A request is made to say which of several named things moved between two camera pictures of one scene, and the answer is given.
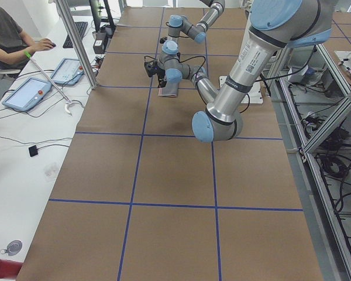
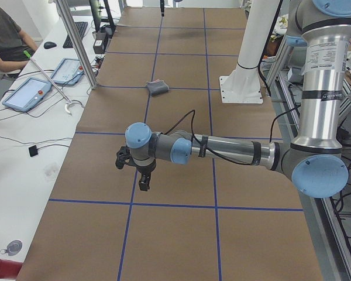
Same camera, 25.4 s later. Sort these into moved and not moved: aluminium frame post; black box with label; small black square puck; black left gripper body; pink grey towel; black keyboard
Moved: pink grey towel; black left gripper body
Not moved: aluminium frame post; small black square puck; black keyboard; black box with label
